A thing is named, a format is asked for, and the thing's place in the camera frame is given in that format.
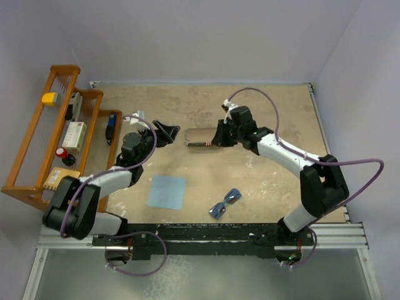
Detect blue cleaning cloth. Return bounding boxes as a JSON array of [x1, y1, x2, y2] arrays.
[[147, 176, 186, 211]]

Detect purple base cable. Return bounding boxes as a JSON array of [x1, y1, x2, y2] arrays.
[[279, 226, 318, 271], [104, 233, 168, 278]]

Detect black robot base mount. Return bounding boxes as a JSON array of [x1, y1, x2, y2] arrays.
[[92, 221, 315, 261]]

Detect white printed glasses case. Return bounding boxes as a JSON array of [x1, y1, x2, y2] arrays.
[[184, 127, 217, 147]]

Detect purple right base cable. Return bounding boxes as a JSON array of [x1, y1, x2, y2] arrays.
[[279, 226, 318, 271]]

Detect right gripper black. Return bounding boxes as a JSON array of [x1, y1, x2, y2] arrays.
[[212, 119, 244, 148]]

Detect blue black utility knife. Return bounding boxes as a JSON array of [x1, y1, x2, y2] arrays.
[[105, 114, 116, 146]]

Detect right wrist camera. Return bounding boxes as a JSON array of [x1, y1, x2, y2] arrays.
[[222, 99, 238, 124]]

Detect wooden tiered shelf rack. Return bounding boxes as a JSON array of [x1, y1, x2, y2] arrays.
[[1, 64, 122, 211]]

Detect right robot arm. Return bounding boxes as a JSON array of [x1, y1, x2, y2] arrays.
[[212, 104, 349, 244]]

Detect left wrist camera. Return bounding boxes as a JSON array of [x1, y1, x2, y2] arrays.
[[129, 110, 149, 131]]

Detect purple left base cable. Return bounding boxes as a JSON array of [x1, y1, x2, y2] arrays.
[[104, 233, 168, 278]]

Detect blue sunglasses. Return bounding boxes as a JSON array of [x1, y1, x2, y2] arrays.
[[209, 188, 242, 220]]

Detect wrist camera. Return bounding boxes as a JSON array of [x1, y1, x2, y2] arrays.
[[129, 110, 149, 131], [222, 99, 238, 124]]

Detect yellow grey eraser block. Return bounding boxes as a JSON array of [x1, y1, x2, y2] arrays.
[[41, 92, 61, 106]]

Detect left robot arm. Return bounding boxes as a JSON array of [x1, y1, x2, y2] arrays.
[[42, 117, 181, 245]]

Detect white red box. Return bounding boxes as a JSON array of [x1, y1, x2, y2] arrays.
[[62, 121, 87, 151]]

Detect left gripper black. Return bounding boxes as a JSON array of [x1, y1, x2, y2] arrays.
[[137, 120, 179, 164]]

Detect grey black stapler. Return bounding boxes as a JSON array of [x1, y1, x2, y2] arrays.
[[64, 92, 83, 122]]

